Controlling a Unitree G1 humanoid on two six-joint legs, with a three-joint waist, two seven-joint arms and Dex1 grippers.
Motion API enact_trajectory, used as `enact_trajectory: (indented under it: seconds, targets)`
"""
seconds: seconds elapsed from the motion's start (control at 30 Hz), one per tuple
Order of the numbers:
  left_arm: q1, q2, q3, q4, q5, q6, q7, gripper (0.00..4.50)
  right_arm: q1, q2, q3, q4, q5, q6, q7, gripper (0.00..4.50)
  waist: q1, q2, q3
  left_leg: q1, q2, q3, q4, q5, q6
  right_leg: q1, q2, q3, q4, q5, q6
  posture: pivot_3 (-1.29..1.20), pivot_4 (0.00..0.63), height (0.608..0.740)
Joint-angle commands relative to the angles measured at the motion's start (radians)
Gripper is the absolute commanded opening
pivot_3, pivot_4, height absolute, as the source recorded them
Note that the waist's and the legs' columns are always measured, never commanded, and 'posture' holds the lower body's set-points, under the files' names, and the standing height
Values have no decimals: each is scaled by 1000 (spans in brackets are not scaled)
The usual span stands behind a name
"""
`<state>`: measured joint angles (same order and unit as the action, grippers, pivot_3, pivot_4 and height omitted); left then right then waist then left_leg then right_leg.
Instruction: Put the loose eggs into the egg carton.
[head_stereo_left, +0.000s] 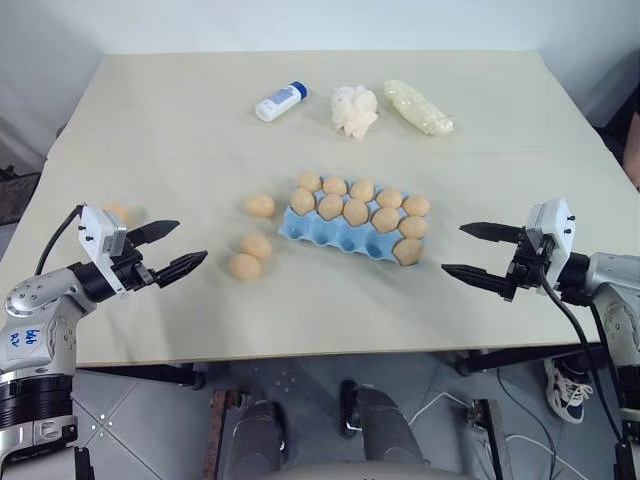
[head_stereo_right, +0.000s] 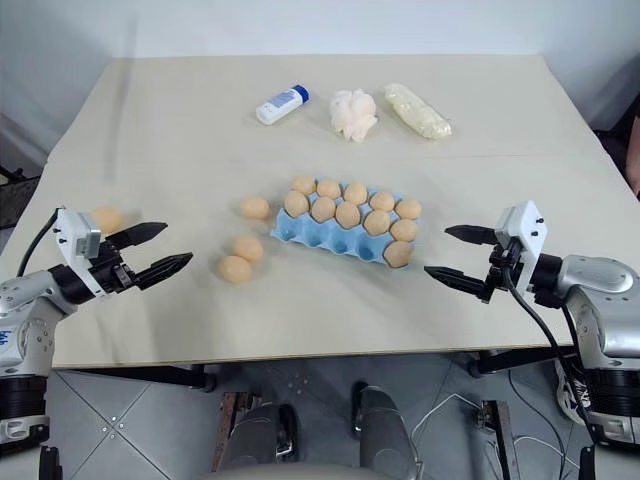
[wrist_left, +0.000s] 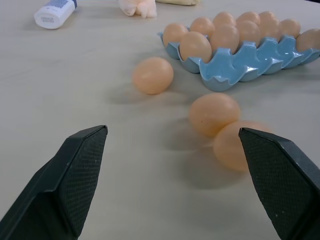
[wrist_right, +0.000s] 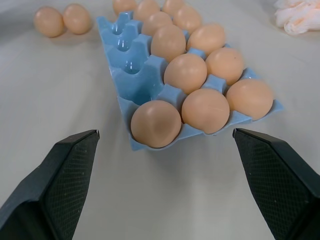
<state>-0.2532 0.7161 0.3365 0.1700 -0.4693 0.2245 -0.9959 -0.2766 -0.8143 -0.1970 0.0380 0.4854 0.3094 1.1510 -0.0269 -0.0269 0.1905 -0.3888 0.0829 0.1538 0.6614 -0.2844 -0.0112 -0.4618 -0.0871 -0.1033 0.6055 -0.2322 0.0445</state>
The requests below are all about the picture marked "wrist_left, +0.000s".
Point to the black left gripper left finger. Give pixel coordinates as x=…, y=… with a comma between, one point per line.
x=62, y=185

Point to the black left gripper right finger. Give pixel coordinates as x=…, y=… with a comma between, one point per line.
x=282, y=182

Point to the blue egg tray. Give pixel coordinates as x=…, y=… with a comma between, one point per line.
x=240, y=65

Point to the brown egg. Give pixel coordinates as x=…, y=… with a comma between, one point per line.
x=212, y=113
x=173, y=32
x=248, y=31
x=271, y=27
x=152, y=75
x=291, y=27
x=248, y=17
x=308, y=40
x=223, y=18
x=195, y=47
x=228, y=150
x=202, y=25
x=224, y=37

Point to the white plastic bottle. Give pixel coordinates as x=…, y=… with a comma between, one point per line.
x=53, y=13

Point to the pale pink plush toy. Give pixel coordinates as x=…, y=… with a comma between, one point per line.
x=137, y=7

